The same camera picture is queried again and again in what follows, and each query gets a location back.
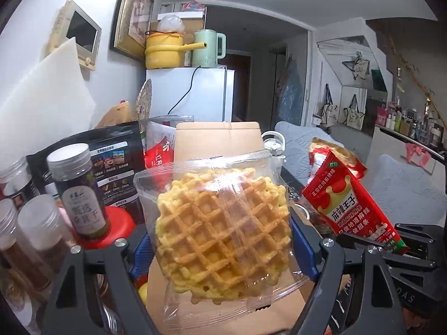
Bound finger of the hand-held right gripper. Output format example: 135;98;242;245
395;222;447;252
336;234;441;277

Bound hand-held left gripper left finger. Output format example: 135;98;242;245
42;234;158;335

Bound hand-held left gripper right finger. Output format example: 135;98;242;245
288;210;399;335

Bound red spicy strip snack packet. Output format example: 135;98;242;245
301;152;410;255

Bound clear waffle packet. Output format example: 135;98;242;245
134;149;311;316

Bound red lid container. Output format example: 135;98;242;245
74;206;137;251

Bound grey quilted cushion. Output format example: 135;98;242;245
274;121;346;186
366;154;447;231

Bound pink ribbon bow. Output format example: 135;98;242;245
404;142;434;167

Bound black label dark lid jar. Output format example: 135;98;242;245
46;143;110;241

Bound black printed pouch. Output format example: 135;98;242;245
26;120;145;224

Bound red and white snack bag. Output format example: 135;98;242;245
309;137;368;183

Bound small red sachet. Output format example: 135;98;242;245
144;137;175;174

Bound clear bottle with white lid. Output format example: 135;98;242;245
261;131;286;169

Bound group of clear spice jars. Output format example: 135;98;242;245
0;156;77;301

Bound row of cosmetic bottles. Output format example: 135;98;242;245
375;99;447;148

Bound white printed packet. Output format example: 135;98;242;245
145;120;177;154

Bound printed tote bag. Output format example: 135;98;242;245
340;94;367;126
315;84;339;128

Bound brown paper bag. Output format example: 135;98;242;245
96;101;132;128

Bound blue plastic bag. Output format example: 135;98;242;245
277;73;306;123

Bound round woven mat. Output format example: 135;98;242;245
135;78;154;121

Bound white fridge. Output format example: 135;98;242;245
146;66;236;123

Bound white foam board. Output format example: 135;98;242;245
0;37;97;164

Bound yellow pot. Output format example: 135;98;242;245
144;31;207;70

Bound pale green electric kettle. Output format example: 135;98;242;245
192;29;227;68

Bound clear plastic bag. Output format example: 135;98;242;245
156;14;185;34

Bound cardboard boxes behind pot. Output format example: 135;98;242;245
160;1;207;36

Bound black power cable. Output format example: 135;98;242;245
167;66;197;116

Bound star shaped wall bag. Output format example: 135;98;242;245
342;51;371;79

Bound cream framed wall panel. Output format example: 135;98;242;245
45;1;103;72

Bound framed wall picture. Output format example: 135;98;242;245
110;0;155;62

